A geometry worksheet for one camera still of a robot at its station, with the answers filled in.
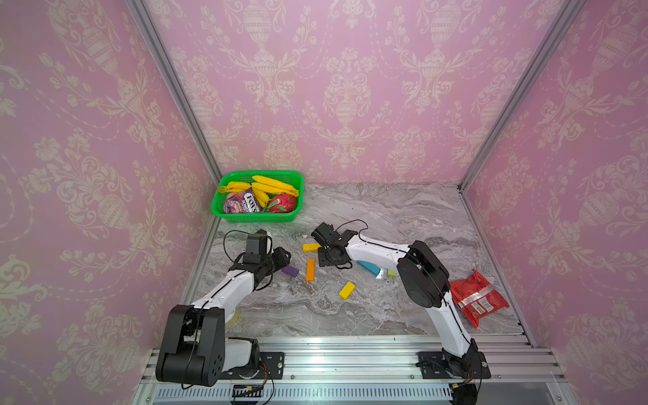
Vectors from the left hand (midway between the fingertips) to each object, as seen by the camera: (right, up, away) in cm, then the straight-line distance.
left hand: (289, 256), depth 90 cm
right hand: (+11, -4, +4) cm, 12 cm away
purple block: (0, -6, +4) cm, 7 cm away
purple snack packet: (-22, +20, +16) cm, 34 cm away
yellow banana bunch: (-15, +27, +19) cm, 36 cm away
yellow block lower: (+21, -12, -2) cm, 24 cm away
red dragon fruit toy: (-5, +19, +14) cm, 24 cm away
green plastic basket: (-2, +31, +25) cm, 40 cm away
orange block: (+7, -6, +4) cm, 10 cm away
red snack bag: (+63, -13, -7) cm, 64 cm away
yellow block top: (+7, +2, +8) cm, 11 cm away
